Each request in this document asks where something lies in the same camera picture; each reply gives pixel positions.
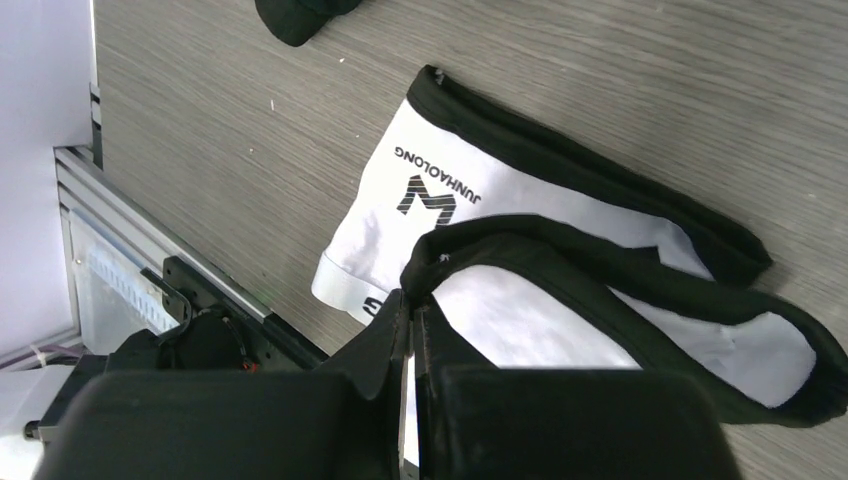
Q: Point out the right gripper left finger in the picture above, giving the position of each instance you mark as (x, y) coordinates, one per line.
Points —
(342, 420)

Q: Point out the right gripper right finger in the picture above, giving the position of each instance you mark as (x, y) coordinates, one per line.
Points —
(478, 421)

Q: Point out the white black-trimmed underwear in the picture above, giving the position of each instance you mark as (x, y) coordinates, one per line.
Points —
(539, 252)

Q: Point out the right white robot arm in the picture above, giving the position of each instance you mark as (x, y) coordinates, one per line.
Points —
(33, 397)

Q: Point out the black white-trimmed underwear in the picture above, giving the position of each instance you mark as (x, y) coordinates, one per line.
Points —
(294, 22)

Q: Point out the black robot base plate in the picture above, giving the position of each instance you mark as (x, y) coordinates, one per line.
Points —
(213, 332)

